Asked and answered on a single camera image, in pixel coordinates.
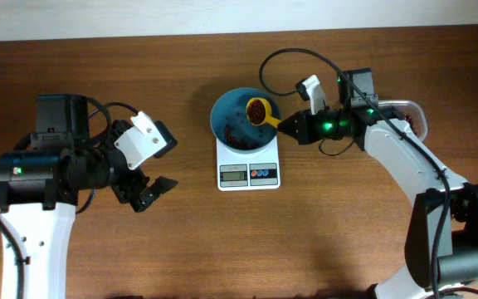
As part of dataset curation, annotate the yellow measuring scoop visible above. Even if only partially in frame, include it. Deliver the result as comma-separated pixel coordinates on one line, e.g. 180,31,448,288
246,97,281,128

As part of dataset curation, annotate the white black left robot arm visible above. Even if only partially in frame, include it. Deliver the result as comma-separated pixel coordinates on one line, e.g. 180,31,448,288
0,94,178,298

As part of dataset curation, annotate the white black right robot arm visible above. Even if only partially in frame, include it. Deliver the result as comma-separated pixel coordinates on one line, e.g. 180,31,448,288
277,69,478,298

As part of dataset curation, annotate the teal plastic bowl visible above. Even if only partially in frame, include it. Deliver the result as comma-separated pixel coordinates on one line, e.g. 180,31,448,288
210,87,281,151

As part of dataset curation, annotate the white digital kitchen scale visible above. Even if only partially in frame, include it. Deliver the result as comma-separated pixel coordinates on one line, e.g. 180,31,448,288
216,137,281,192

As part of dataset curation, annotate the clear container of red beans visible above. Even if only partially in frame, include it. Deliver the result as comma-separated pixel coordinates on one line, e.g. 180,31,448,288
378,100,428,141

